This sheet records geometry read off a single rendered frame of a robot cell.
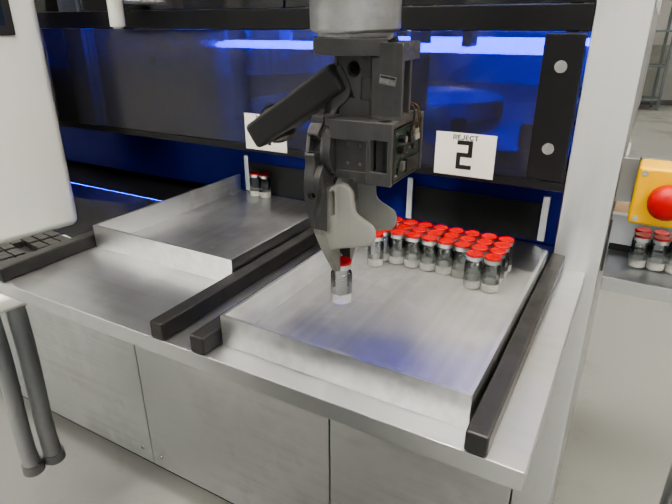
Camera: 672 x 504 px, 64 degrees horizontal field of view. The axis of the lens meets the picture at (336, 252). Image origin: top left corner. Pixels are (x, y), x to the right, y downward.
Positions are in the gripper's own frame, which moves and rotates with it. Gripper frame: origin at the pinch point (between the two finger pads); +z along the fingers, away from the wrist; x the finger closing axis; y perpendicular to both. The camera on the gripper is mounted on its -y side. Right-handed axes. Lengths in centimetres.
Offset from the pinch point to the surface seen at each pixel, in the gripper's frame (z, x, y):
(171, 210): 8.6, 19.3, -42.9
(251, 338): 7.7, -7.4, -5.6
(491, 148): -5.0, 30.1, 7.4
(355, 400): 9.6, -8.7, 6.7
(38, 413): 63, 10, -86
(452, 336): 9.7, 5.4, 11.0
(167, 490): 98, 29, -71
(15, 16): -22, 20, -75
